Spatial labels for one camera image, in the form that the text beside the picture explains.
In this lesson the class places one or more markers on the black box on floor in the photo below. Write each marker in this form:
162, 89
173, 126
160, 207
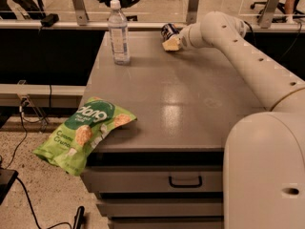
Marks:
7, 178

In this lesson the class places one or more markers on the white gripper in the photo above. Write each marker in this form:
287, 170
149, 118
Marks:
185, 37

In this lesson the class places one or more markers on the grey drawer cabinet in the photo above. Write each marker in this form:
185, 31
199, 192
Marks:
185, 104

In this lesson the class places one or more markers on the metal bracket post left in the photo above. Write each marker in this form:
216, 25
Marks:
80, 12

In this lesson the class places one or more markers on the black chair base right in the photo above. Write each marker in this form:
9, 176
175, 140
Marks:
278, 10

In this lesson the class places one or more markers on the clear plastic water bottle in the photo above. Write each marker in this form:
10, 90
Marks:
118, 28

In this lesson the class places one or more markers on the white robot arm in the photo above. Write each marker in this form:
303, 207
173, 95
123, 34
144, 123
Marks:
264, 154

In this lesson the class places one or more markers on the black drawer handle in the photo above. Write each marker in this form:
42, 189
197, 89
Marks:
185, 183

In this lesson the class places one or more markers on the metal bracket post middle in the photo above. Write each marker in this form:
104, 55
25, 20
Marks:
192, 11

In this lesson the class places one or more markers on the black power adapter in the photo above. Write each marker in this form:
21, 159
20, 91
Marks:
49, 20

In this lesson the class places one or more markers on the green chips bag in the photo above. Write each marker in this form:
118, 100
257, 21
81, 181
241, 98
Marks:
70, 144

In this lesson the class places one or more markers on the metal bracket post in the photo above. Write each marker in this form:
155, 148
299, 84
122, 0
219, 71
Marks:
80, 12
266, 17
192, 11

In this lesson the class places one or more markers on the metal bracket post right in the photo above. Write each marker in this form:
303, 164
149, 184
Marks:
266, 17

